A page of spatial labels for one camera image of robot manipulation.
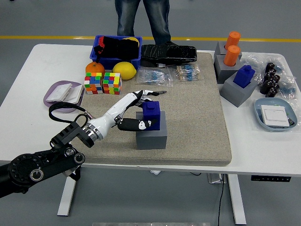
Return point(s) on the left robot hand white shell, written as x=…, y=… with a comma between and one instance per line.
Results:
x=113, y=113

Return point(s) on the blue square seal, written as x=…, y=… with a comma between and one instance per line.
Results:
x=243, y=76
x=152, y=110

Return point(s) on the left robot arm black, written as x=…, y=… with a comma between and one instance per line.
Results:
x=23, y=169

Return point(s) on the grey square seal holder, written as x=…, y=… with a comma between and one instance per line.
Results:
x=151, y=141
x=235, y=95

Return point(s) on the orange cylinder seal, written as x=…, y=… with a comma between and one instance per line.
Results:
x=231, y=56
x=232, y=38

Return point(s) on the colourful puzzle cube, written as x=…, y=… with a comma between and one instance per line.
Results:
x=92, y=81
x=113, y=82

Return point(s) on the yellow lemon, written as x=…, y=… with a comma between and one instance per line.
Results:
x=124, y=70

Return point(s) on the purple tray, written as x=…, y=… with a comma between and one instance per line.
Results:
x=75, y=83

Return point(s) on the orange fruit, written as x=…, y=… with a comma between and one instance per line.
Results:
x=95, y=68

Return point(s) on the blue plastic bin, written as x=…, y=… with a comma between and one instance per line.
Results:
x=110, y=63

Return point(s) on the black pen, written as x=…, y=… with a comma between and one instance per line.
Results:
x=162, y=92

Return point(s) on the clear bag of blue resistors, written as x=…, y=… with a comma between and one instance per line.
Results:
x=152, y=76

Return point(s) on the black cloth with red trim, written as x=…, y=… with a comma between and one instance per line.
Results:
x=117, y=48

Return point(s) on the yellow item in bin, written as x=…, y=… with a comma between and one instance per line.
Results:
x=132, y=38

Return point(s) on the grey-brown mat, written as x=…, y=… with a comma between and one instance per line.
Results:
x=188, y=129

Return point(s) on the black plastic wrapped package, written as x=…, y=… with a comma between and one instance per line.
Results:
x=169, y=53

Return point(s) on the clear bag of taped resistors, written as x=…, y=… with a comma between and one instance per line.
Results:
x=188, y=73

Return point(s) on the white table leg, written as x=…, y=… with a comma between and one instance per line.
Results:
x=236, y=200
x=68, y=197

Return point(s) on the person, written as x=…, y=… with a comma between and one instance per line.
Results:
x=127, y=16

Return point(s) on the grey holder with round hole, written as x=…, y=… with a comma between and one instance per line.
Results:
x=219, y=48
x=222, y=73

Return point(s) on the grey power box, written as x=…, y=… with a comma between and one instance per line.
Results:
x=215, y=179

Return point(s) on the light blue tray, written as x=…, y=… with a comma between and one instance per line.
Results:
x=259, y=110

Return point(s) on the clear plastic component bag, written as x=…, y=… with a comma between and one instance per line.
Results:
x=289, y=90
x=254, y=58

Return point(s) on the black capacitor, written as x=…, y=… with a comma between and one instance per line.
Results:
x=265, y=86
x=276, y=79
x=274, y=88
x=271, y=93
x=268, y=76
x=271, y=67

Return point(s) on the black table control panel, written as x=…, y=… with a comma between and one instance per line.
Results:
x=270, y=179

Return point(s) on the small green circuit part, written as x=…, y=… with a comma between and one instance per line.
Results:
x=291, y=122

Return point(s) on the white switch panel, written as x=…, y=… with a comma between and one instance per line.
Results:
x=75, y=94
x=57, y=93
x=274, y=116

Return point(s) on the small white bracket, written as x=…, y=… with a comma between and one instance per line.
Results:
x=155, y=172

